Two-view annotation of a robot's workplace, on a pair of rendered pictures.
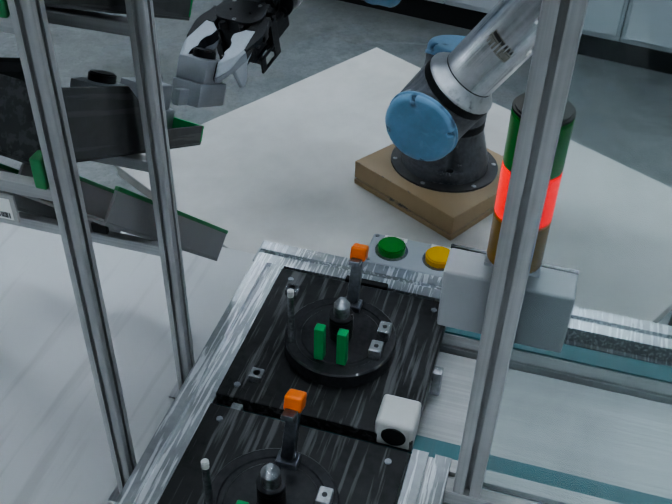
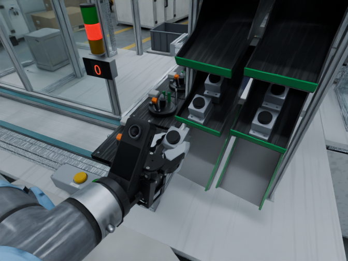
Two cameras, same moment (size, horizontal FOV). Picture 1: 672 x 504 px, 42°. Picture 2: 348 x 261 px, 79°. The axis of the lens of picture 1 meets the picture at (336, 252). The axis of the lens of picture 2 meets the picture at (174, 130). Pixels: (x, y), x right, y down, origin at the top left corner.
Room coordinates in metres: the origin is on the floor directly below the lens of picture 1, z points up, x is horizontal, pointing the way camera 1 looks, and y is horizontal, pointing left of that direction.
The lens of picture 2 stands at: (1.35, 0.22, 1.54)
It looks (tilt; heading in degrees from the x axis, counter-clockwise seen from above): 40 degrees down; 188
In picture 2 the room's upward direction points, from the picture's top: straight up
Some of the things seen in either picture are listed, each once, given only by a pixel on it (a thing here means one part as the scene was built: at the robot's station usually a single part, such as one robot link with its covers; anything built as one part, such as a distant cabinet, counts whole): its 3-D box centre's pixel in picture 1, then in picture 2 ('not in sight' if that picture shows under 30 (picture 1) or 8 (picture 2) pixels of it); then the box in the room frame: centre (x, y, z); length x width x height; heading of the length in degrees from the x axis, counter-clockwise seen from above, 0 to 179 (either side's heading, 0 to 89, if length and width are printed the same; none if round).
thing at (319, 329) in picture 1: (319, 341); not in sight; (0.73, 0.02, 1.01); 0.01 x 0.01 x 0.05; 75
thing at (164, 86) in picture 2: not in sight; (181, 79); (0.29, 0.12, 1.01); 0.24 x 0.24 x 0.13; 75
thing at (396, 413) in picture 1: (397, 422); (127, 122); (0.65, -0.08, 0.97); 0.05 x 0.05 x 0.04; 75
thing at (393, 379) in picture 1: (340, 350); (135, 144); (0.77, -0.01, 0.96); 0.24 x 0.24 x 0.02; 75
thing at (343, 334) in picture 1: (342, 347); not in sight; (0.72, -0.01, 1.01); 0.01 x 0.01 x 0.05; 75
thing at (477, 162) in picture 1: (448, 138); not in sight; (1.30, -0.19, 0.95); 0.15 x 0.15 x 0.10
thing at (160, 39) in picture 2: not in sight; (179, 38); (-1.37, -0.07, 0.73); 0.62 x 0.42 x 0.23; 75
